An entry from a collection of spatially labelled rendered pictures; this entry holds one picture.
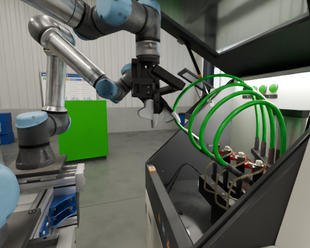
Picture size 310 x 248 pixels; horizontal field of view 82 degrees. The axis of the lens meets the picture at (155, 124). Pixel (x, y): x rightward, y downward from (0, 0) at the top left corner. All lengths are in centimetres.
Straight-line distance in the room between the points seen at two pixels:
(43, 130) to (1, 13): 722
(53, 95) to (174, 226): 78
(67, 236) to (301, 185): 57
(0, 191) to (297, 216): 55
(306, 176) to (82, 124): 370
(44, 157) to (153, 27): 70
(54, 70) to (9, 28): 690
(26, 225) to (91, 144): 350
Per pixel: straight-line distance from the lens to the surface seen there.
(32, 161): 91
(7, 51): 770
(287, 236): 57
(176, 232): 60
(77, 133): 392
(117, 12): 48
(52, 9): 55
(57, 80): 99
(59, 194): 95
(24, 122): 89
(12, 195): 32
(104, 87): 71
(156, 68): 55
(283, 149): 66
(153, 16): 57
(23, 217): 59
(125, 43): 751
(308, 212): 53
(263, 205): 52
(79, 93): 707
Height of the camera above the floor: 133
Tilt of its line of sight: 8 degrees down
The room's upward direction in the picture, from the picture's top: straight up
